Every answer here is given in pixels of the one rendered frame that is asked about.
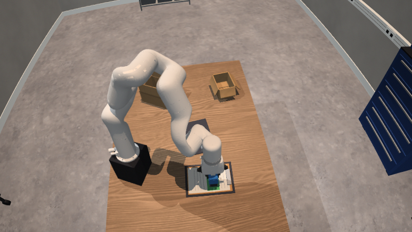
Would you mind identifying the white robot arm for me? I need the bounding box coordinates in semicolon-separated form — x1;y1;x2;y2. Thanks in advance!
101;49;221;166

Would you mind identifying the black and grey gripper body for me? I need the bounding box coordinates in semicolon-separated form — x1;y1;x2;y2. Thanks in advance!
201;156;224;175

